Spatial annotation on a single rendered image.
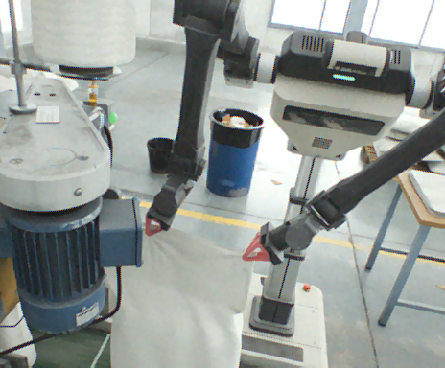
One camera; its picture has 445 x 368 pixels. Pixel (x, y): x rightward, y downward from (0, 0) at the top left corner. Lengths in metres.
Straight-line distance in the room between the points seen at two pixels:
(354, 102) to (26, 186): 0.93
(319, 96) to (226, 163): 2.08
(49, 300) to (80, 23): 0.45
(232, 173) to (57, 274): 2.67
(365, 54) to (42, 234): 0.82
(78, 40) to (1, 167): 0.21
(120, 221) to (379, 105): 0.84
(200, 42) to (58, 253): 0.42
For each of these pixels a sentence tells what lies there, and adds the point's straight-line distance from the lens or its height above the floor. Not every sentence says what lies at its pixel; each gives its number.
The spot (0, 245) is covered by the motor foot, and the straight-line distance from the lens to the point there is 0.72.
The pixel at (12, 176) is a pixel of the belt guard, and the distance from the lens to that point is 0.59.
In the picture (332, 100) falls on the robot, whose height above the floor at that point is 1.40.
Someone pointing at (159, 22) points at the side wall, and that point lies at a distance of 9.31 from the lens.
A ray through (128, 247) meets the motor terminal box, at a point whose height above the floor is 1.26.
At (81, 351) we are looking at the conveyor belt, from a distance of 1.68.
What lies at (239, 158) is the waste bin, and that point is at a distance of 3.20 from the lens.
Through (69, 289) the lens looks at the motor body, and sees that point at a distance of 0.72.
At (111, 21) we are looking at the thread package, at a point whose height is 1.60.
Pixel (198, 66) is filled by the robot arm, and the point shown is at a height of 1.53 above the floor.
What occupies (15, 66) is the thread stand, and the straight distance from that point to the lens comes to 0.80.
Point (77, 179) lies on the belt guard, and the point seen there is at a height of 1.41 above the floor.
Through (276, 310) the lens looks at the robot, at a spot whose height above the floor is 0.37.
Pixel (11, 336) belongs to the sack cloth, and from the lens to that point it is 1.54.
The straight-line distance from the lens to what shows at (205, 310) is 1.15.
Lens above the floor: 1.68
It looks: 28 degrees down
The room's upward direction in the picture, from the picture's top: 8 degrees clockwise
